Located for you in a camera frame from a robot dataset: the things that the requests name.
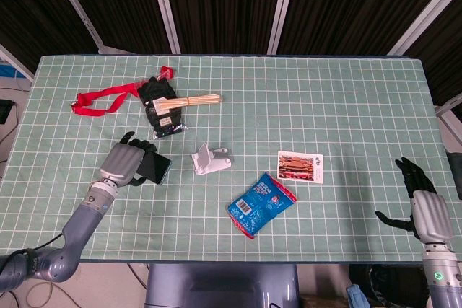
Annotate grey blue robot torso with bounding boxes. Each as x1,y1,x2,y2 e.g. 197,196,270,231
144,263,300,308

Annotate bundle of wooden sticks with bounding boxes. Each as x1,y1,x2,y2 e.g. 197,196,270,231
153,93,224,111

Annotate red lanyard ribbon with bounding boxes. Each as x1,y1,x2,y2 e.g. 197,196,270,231
71,83,142,117

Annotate white metal frame post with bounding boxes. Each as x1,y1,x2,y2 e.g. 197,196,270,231
147,0,181,55
386,0,462,57
45,0,109,55
266,0,300,55
0,43,36,82
435,93,462,132

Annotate palace photo postcard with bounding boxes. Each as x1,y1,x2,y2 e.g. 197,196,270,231
276,150,325,185

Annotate blue object behind post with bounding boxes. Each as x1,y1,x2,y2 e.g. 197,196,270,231
0,62,19,79

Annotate black box beside table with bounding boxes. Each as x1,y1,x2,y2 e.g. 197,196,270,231
446,151,462,201

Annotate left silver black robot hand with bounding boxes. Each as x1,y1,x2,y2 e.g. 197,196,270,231
97,131,158,188

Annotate black bag under table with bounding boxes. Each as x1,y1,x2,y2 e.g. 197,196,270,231
348,263,430,308

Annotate green checked tablecloth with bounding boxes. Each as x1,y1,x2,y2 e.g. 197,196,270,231
0,54,462,264

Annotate black smartphone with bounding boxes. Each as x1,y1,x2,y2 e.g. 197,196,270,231
138,151,173,185

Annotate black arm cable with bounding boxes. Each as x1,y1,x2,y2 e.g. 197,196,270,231
0,234,66,262

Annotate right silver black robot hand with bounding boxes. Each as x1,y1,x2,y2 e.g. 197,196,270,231
375,157,455,243

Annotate blue cloth on floor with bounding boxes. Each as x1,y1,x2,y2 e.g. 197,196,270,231
345,283,375,308

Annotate white folding phone stand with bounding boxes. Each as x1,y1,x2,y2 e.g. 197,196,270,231
191,143,232,176

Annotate blue snack bag red edges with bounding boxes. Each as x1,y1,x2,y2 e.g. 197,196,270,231
226,172,298,239

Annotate black floor device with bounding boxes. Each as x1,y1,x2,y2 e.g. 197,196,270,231
0,100,14,125

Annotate clear bag of black items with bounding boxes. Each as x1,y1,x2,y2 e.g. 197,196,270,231
136,76,190,141

